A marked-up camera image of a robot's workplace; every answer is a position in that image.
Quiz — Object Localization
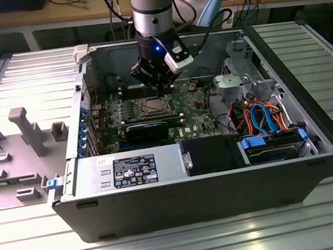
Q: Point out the black PC case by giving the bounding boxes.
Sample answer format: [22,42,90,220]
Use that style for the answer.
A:
[24,5,333,250]

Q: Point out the metal socket cover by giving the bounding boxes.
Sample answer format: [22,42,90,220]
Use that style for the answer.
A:
[138,94,174,119]

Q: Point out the thin metal locking lever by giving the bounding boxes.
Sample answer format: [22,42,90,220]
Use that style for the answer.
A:
[139,94,168,104]
[144,110,174,120]

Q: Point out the green motherboard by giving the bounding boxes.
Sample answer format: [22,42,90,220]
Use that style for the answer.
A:
[85,75,220,158]

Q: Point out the blue expansion slot latches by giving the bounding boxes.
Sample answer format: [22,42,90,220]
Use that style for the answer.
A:
[70,107,96,157]

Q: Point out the blue wire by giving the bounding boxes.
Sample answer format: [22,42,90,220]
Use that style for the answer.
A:
[249,100,278,139]

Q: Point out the thin red wire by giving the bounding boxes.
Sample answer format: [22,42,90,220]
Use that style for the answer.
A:
[81,85,101,110]

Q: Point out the silver power supply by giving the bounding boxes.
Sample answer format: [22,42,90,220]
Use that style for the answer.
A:
[67,143,188,199]

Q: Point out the long black looped cable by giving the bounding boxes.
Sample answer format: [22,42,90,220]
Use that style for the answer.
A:
[203,81,242,139]

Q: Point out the grey parts rack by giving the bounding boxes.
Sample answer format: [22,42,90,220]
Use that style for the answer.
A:
[0,100,80,211]

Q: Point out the silver metal drive cage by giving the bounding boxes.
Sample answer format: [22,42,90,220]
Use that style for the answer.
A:
[207,34,280,108]

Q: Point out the blue disk carrier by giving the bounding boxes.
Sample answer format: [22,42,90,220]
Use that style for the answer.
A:
[240,127,309,154]

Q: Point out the black hard disk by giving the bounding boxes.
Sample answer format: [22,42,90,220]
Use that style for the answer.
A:
[246,140,304,166]

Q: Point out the silver CPU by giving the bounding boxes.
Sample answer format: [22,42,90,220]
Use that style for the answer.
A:
[145,98,166,115]

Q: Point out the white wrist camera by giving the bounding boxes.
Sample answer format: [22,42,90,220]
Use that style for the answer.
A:
[159,34,197,76]

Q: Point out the short black looped cable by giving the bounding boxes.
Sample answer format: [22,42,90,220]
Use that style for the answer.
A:
[190,66,212,81]

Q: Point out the blue cable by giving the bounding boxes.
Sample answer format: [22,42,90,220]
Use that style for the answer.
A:
[241,0,263,23]

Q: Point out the black cylindrical part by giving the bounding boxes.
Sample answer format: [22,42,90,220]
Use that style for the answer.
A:
[103,71,124,94]

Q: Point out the small blue clip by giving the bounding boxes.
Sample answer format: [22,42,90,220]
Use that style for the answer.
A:
[45,177,63,191]

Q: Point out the black hanging cable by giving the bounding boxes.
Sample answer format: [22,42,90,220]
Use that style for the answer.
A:
[99,0,136,43]

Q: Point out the black graphics card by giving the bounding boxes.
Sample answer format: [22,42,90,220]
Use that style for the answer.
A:
[124,120,172,147]

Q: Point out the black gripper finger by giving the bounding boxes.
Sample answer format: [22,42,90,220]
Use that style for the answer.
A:
[157,63,187,98]
[128,58,163,102]

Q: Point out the silver metal bay latch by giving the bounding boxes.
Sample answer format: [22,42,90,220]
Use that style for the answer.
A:
[181,151,195,170]

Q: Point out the black camera cable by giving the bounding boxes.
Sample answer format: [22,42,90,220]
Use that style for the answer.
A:
[184,6,240,59]

